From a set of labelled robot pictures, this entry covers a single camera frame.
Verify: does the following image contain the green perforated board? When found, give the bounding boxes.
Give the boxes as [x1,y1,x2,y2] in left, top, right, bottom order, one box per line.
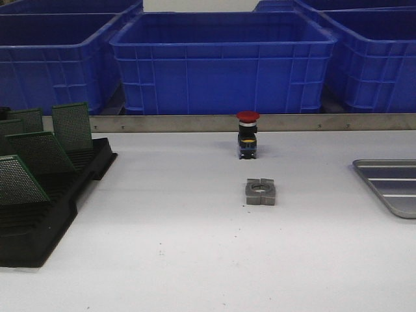
[1,155,50,205]
[6,131,76,175]

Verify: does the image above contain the rear right green board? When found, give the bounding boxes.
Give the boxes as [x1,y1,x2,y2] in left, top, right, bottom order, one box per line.
[52,102,93,151]

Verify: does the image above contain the rear left green board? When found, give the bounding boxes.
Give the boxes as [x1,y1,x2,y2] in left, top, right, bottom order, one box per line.
[6,108,44,133]

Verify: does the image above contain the silver metal tray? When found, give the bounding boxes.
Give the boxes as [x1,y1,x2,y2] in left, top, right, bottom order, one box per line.
[352,159,415,219]

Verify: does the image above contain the black slotted board rack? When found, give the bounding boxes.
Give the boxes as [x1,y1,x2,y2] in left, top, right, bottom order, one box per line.
[1,138,117,268]

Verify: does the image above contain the left edge green board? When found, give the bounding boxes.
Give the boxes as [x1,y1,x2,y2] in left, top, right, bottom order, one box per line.
[1,118,25,156]

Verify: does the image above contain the red emergency stop button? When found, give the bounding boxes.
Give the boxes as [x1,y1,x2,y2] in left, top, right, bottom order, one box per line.
[236,110,260,159]

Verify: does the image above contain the grey square metal block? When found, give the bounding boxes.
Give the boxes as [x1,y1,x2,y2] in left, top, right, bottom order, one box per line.
[245,178,277,205]

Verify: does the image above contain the centre blue plastic crate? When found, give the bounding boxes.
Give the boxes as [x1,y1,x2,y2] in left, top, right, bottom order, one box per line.
[110,12,336,115]

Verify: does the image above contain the blue plastic crate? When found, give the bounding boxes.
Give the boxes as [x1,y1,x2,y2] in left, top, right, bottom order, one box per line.
[110,12,336,115]
[1,14,124,114]
[319,10,415,113]

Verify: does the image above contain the far centre blue crate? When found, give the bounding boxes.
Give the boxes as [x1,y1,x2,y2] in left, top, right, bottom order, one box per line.
[253,0,305,12]

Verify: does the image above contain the left blue plastic crate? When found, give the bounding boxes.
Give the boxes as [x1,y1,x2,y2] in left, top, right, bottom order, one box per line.
[1,14,124,114]

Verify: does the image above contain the right blue plastic crate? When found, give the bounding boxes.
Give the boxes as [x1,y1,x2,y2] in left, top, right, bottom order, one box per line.
[319,10,415,113]

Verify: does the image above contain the far right blue crate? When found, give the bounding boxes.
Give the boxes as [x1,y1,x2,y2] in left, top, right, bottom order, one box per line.
[293,0,415,12]

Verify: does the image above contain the far left blue crate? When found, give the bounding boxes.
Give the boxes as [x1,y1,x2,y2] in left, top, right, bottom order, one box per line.
[1,0,144,14]

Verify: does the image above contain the metal table edge rail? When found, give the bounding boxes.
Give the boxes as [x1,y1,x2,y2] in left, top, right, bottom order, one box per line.
[90,113,415,133]

